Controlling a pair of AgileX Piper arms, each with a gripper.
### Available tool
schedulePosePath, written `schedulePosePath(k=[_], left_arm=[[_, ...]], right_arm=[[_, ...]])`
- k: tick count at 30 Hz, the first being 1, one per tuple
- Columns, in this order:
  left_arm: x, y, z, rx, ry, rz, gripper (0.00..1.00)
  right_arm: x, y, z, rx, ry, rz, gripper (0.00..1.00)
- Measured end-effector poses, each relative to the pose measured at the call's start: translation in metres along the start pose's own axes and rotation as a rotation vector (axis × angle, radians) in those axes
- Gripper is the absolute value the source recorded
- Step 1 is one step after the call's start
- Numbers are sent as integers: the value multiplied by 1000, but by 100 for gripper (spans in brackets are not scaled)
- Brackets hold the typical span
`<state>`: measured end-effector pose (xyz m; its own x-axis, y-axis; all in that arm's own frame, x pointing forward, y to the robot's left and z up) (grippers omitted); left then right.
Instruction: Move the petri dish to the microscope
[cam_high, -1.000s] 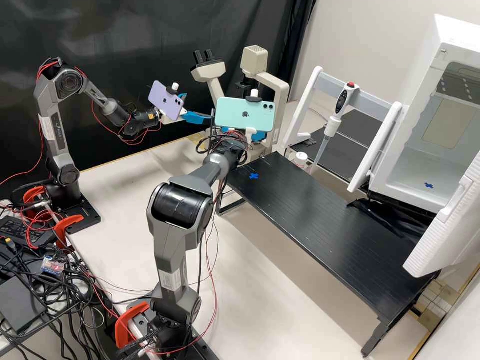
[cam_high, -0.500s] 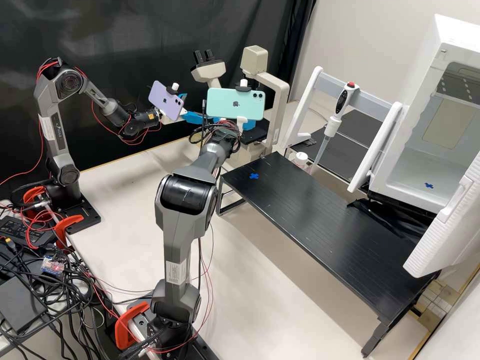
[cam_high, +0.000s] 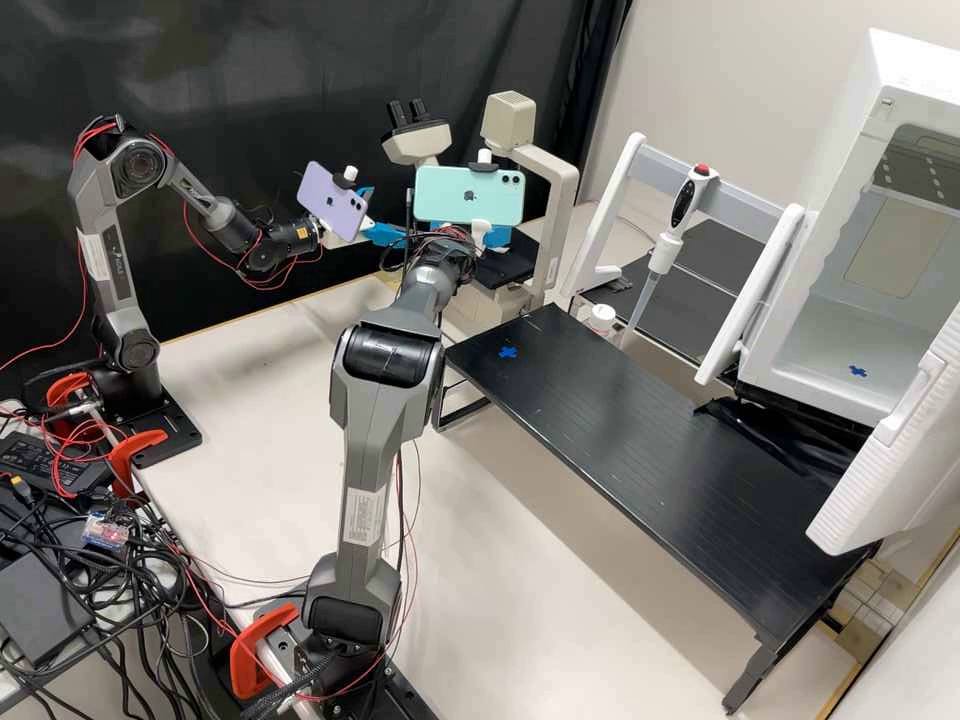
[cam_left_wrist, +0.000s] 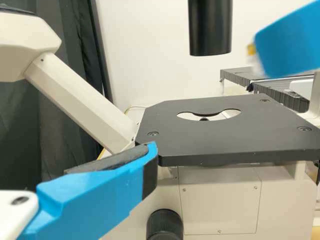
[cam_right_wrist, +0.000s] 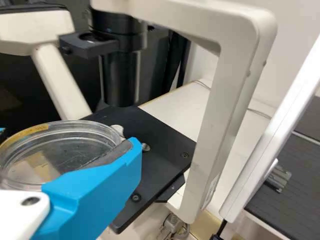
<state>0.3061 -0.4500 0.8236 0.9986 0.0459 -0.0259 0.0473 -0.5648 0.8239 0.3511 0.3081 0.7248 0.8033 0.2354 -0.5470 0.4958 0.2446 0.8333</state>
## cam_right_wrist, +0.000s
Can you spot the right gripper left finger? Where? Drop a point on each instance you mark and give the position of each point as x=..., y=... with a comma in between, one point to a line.
x=1, y=130

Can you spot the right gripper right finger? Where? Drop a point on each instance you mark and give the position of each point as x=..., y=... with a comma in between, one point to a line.
x=100, y=190

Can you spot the petri dish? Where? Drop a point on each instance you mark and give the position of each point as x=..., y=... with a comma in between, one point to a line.
x=62, y=145

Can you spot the cream microscope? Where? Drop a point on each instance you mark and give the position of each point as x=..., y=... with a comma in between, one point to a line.
x=232, y=75

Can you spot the white pipette stand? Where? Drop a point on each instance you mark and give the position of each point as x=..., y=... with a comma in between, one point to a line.
x=275, y=140

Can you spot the black platform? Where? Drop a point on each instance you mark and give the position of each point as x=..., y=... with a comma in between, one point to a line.
x=287, y=212

